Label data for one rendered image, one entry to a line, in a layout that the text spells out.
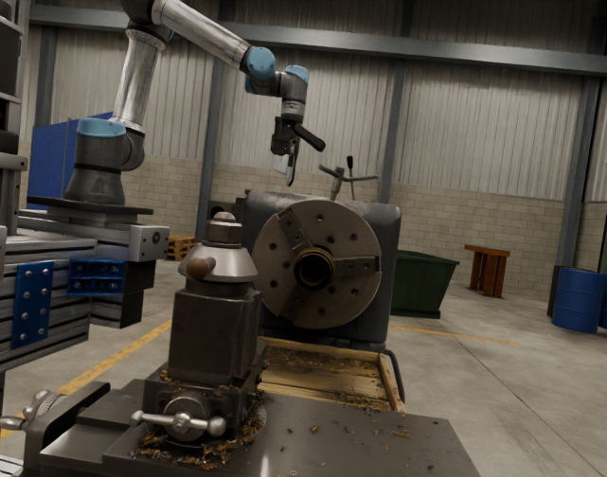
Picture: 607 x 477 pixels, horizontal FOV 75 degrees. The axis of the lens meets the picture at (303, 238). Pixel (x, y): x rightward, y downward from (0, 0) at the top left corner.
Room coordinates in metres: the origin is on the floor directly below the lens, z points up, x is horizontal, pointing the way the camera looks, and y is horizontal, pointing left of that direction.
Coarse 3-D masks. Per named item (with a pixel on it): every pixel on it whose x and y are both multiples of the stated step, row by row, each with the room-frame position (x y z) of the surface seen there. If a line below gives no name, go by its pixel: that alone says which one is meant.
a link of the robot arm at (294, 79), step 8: (288, 72) 1.24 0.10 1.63; (296, 72) 1.23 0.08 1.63; (304, 72) 1.24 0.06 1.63; (288, 80) 1.23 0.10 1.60; (296, 80) 1.23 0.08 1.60; (304, 80) 1.24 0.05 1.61; (280, 88) 1.23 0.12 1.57; (288, 88) 1.23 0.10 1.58; (296, 88) 1.23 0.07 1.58; (304, 88) 1.25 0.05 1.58; (280, 96) 1.26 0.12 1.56; (288, 96) 1.23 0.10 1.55; (296, 96) 1.23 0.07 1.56; (304, 96) 1.25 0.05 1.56; (304, 104) 1.26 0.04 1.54
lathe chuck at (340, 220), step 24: (312, 216) 0.94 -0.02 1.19; (336, 216) 0.94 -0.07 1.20; (360, 216) 0.93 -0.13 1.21; (264, 240) 0.95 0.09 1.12; (288, 240) 0.94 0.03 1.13; (312, 240) 0.94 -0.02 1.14; (336, 240) 0.94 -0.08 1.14; (360, 240) 0.93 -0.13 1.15; (264, 264) 0.95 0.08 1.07; (288, 264) 0.95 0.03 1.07; (264, 288) 0.95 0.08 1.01; (288, 288) 0.94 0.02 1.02; (336, 288) 0.94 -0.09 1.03; (360, 288) 0.93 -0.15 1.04; (312, 312) 0.94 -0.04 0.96; (336, 312) 0.93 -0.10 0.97; (360, 312) 0.93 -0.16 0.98
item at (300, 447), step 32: (96, 384) 0.45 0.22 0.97; (128, 384) 0.47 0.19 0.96; (64, 416) 0.38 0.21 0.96; (96, 416) 0.38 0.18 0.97; (128, 416) 0.39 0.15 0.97; (288, 416) 0.42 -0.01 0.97; (320, 416) 0.43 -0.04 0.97; (352, 416) 0.44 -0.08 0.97; (384, 416) 0.45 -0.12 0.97; (416, 416) 0.46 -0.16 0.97; (32, 448) 0.35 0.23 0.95; (64, 448) 0.34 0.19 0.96; (96, 448) 0.34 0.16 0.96; (128, 448) 0.34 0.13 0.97; (160, 448) 0.34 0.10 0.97; (192, 448) 0.35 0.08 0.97; (224, 448) 0.35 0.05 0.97; (256, 448) 0.36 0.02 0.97; (288, 448) 0.36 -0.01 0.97; (320, 448) 0.37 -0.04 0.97; (352, 448) 0.38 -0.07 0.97; (384, 448) 0.38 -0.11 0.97; (416, 448) 0.39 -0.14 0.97; (448, 448) 0.40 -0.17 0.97
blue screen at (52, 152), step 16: (112, 112) 5.36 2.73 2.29; (32, 128) 7.84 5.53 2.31; (48, 128) 7.19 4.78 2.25; (64, 128) 6.61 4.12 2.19; (32, 144) 7.83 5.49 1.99; (48, 144) 7.14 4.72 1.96; (64, 144) 6.56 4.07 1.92; (32, 160) 7.77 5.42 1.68; (48, 160) 7.09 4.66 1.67; (64, 160) 6.48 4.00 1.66; (32, 176) 7.71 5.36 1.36; (48, 176) 7.03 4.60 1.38; (64, 176) 6.47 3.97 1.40; (32, 192) 7.65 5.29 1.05; (48, 192) 6.98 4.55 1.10; (32, 208) 7.59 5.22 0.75
